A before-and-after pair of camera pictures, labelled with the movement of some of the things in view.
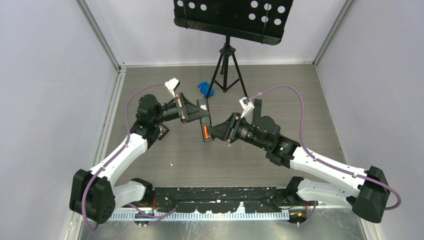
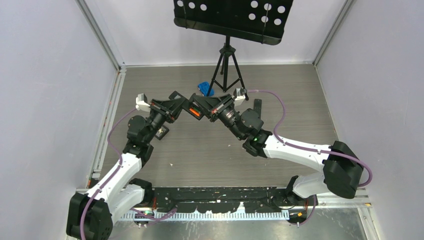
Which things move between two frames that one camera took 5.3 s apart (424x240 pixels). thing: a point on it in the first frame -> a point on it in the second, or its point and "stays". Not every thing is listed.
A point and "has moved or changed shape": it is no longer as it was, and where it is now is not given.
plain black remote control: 257,110 stays
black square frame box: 163,131 stays
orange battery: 206,132 has moved or changed shape
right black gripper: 227,130 -> 216,105
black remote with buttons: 205,122 has moved or changed shape
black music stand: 262,21 stays
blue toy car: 204,87 stays
